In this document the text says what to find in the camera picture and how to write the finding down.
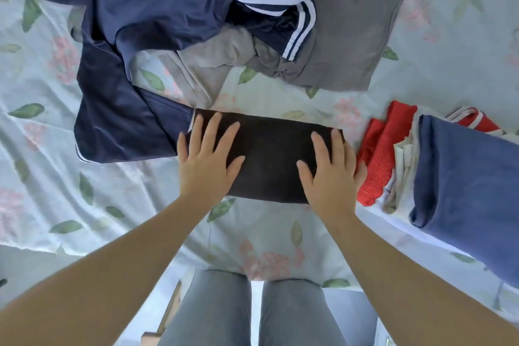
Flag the person's left forearm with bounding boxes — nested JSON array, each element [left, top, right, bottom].
[[0, 194, 221, 346]]

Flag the white folded garment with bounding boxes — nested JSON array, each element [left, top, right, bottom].
[[380, 106, 448, 215]]

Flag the black garment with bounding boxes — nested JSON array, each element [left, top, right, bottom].
[[188, 108, 346, 205]]

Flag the dark grey t-shirt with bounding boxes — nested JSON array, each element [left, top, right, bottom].
[[245, 0, 405, 92]]

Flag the light grey garment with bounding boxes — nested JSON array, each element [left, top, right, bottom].
[[130, 25, 257, 110]]

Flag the wooden bed frame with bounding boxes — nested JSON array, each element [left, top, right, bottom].
[[141, 280, 184, 346]]

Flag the person's right forearm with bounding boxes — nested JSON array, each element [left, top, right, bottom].
[[324, 212, 519, 346]]

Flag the folded blue garment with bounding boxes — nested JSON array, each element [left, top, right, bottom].
[[409, 114, 519, 290]]

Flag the floral pale green bed sheet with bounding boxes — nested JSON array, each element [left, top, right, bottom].
[[0, 0, 519, 320]]

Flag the person's left hand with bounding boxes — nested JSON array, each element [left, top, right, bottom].
[[177, 112, 246, 207]]

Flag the navy white-striped track jacket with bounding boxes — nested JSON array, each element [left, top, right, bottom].
[[74, 0, 317, 164]]

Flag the person's right hand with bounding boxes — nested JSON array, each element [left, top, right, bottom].
[[296, 128, 368, 222]]

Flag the red knit garment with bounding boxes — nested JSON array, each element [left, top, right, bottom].
[[356, 100, 418, 208]]

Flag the red garment with white stripes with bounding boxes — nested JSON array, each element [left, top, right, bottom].
[[445, 107, 504, 134]]

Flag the grey trousers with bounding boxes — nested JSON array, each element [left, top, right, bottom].
[[157, 269, 348, 346]]

